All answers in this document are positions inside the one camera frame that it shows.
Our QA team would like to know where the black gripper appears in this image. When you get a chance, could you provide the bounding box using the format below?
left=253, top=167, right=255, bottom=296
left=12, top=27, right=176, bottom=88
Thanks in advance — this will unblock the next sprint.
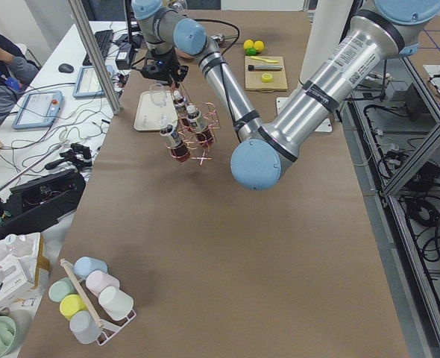
left=140, top=48, right=189, bottom=88

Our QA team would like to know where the tea bottle white cap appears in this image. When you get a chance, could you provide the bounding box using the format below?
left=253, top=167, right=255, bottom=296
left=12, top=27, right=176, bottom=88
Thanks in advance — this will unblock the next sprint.
left=186, top=104, right=213, bottom=147

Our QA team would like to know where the copper wire bottle basket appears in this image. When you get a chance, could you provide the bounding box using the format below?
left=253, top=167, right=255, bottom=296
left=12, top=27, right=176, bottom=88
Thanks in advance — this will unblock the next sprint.
left=160, top=85, right=221, bottom=165

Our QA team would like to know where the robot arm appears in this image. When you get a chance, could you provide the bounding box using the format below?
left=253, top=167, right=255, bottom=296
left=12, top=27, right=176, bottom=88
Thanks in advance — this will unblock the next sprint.
left=131, top=1, right=440, bottom=190

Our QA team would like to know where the clear wine glass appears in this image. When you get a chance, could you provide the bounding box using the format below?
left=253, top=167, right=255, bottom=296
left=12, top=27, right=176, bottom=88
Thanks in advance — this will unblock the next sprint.
left=149, top=83, right=167, bottom=107

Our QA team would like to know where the white rabbit serving tray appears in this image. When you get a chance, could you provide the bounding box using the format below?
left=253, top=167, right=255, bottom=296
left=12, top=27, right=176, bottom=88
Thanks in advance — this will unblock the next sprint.
left=133, top=91, right=178, bottom=132

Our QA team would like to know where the steel ice scoop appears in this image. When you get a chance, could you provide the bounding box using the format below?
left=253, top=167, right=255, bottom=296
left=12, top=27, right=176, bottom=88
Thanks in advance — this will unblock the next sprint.
left=210, top=33, right=236, bottom=46

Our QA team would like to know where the black keyboard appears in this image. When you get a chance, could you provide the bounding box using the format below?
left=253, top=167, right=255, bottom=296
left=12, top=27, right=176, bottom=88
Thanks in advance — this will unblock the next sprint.
left=94, top=30, right=114, bottom=61

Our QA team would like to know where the blue teach pendant far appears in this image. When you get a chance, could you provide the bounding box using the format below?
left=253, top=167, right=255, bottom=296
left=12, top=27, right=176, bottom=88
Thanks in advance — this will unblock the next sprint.
left=72, top=66, right=104, bottom=99

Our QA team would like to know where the blue teach pendant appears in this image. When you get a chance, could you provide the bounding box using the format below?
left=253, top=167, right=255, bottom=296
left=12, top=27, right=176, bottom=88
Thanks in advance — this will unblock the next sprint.
left=12, top=90, right=63, bottom=130
left=72, top=66, right=104, bottom=99

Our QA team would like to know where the steel muddler black tip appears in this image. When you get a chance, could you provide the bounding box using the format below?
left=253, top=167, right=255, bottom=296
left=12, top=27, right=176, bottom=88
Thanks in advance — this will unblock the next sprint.
left=247, top=64, right=283, bottom=72

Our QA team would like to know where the yellow lemon upper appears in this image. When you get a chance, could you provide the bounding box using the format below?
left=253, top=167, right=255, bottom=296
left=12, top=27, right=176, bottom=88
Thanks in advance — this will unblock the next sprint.
left=243, top=39, right=254, bottom=51

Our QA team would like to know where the yellow plastic knife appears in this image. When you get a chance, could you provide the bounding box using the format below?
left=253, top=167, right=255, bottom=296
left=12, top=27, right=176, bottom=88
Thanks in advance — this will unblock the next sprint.
left=249, top=56, right=279, bottom=63

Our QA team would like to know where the green lime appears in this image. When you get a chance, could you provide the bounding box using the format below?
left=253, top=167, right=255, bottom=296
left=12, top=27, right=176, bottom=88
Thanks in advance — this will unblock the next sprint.
left=254, top=40, right=265, bottom=53

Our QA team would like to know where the black computer mouse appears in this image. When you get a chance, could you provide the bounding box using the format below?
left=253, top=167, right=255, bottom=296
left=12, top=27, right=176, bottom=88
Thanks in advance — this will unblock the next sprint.
left=58, top=63, right=75, bottom=74

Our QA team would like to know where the half lemon slice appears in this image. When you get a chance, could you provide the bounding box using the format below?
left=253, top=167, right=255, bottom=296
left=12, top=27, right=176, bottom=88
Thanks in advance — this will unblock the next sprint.
left=261, top=73, right=274, bottom=83

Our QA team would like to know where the bamboo cutting board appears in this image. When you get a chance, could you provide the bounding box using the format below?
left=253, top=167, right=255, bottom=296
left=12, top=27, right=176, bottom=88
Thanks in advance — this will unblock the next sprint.
left=245, top=56, right=288, bottom=92

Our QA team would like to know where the blue teach pendant near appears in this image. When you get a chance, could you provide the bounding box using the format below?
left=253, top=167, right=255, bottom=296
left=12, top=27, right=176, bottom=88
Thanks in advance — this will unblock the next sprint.
left=12, top=90, right=63, bottom=130

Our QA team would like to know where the seated person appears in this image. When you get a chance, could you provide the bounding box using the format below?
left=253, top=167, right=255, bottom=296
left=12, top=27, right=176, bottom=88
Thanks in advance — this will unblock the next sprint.
left=0, top=34, right=39, bottom=125

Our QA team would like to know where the black open case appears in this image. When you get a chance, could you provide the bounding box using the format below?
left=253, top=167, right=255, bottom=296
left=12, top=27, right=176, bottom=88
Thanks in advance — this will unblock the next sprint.
left=0, top=169, right=86, bottom=240

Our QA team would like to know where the light blue cup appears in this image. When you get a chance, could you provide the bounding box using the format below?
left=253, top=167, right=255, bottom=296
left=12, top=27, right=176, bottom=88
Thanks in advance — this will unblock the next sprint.
left=74, top=256, right=108, bottom=279

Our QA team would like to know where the pink cup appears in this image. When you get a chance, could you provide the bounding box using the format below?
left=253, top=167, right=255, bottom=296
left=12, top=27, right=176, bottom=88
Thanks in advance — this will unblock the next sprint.
left=86, top=270, right=120, bottom=297

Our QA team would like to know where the white cup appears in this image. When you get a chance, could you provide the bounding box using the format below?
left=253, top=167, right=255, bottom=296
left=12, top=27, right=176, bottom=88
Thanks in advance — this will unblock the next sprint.
left=98, top=286, right=133, bottom=321

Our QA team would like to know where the mint green cup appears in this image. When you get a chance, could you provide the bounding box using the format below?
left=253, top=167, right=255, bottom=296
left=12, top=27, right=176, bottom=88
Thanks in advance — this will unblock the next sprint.
left=48, top=277, right=77, bottom=302

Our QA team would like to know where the yellow cup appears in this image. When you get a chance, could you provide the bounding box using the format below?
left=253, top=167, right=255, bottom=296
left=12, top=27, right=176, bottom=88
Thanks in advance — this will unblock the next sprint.
left=59, top=294, right=87, bottom=321

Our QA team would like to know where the white cardboard box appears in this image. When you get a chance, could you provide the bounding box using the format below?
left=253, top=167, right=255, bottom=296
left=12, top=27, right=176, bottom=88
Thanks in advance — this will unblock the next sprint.
left=0, top=259, right=34, bottom=311

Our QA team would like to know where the white cup rack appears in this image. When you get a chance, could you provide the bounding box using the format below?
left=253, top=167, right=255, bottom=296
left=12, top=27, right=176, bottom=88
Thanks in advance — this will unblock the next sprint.
left=60, top=258, right=136, bottom=346

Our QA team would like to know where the grey cup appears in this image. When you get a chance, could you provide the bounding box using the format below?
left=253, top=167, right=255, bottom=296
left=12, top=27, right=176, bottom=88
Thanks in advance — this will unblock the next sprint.
left=69, top=310, right=101, bottom=344

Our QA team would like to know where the aluminium frame post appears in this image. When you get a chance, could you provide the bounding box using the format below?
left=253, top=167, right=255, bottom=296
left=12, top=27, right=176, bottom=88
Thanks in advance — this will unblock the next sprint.
left=68, top=0, right=122, bottom=115

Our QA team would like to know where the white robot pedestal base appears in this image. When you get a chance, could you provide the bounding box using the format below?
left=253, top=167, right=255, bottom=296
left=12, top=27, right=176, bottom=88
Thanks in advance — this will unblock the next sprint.
left=275, top=0, right=355, bottom=133

